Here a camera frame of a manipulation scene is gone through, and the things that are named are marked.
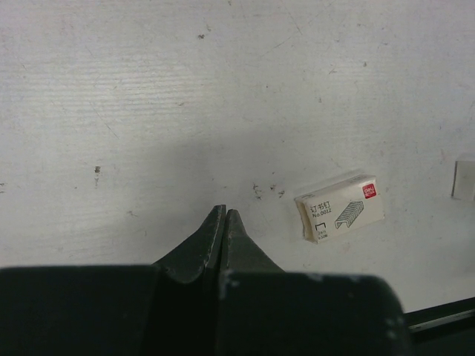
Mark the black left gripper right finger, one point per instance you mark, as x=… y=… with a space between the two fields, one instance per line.
x=263 y=310

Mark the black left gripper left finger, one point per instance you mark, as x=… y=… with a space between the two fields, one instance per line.
x=164 y=308

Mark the red white staple box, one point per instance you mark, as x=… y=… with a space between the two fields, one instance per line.
x=340 y=207

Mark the small white staple tray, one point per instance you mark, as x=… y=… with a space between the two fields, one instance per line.
x=463 y=178

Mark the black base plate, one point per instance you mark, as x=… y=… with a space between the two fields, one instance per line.
x=430 y=318

